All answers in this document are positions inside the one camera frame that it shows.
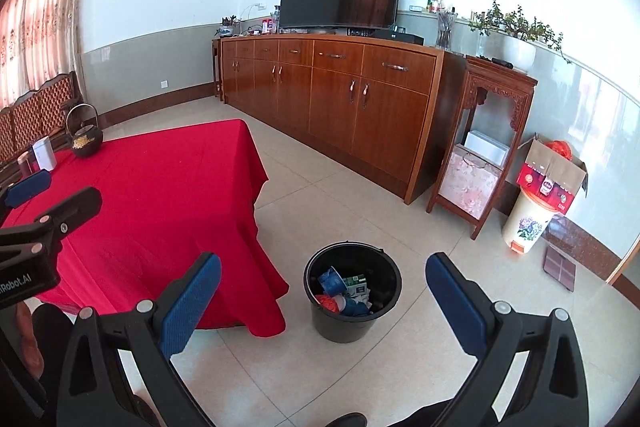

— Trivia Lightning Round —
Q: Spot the black set-top box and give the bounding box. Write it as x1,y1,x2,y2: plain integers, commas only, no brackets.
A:
374,29,426,45

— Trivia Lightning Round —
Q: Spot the small dark side table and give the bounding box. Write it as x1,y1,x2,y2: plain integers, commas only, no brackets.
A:
211,38,224,100

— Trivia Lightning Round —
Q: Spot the floral cream bin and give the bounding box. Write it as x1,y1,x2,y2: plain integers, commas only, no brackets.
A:
501,184,557,256

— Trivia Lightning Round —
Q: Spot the pink floral bag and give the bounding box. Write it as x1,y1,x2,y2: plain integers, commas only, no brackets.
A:
438,144,505,220

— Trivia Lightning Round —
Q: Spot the person's black shoe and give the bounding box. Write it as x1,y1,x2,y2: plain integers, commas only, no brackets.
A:
320,412,368,427

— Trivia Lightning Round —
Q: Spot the green and white carton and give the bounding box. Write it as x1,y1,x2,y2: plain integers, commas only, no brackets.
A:
342,276,371,301

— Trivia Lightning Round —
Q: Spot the blue patterned paper cup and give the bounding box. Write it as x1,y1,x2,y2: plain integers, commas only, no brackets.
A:
320,266,347,297

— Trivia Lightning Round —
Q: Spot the pink embroidered curtain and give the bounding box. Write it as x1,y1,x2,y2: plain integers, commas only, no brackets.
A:
0,0,96,108

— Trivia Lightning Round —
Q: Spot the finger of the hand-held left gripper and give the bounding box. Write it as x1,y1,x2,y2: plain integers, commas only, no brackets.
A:
0,187,103,265
0,169,53,223

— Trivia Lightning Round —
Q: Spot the dark bathroom scale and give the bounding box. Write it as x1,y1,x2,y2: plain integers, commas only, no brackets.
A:
542,247,577,293

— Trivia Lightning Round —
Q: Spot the glass vase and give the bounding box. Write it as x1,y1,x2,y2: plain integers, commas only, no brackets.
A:
436,9,456,50

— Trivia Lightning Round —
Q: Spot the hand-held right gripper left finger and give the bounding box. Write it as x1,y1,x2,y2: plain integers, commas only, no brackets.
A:
56,252,223,427

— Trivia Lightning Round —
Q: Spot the white tin box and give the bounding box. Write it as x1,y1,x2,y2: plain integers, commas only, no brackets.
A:
32,136,58,171

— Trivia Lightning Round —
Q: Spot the carved wooden stand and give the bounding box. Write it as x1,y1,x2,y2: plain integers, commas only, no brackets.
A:
426,55,539,241

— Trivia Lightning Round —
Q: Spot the wooden sideboard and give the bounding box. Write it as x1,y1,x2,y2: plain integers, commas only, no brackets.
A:
220,33,468,205

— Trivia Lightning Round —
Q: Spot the black plastic bucket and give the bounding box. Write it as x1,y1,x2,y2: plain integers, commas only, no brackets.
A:
303,242,403,344

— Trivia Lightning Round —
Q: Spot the wooden lattice-back bench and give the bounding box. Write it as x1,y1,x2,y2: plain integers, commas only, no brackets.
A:
0,72,83,168

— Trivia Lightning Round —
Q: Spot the open cardboard box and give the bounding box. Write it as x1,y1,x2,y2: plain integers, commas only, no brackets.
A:
516,133,589,214

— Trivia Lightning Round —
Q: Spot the black iron teapot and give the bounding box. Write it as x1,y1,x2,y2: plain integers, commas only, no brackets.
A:
65,103,104,156

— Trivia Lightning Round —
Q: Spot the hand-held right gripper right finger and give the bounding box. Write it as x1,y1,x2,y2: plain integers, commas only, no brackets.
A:
425,252,591,427

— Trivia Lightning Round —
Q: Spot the red tablecloth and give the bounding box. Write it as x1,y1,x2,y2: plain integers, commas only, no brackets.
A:
0,118,291,338

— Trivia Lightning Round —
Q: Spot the potted green plant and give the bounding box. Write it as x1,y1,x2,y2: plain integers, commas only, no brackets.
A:
469,0,571,74

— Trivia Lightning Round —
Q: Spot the person's left forearm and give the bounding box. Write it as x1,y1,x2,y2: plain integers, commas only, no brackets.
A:
12,299,48,380

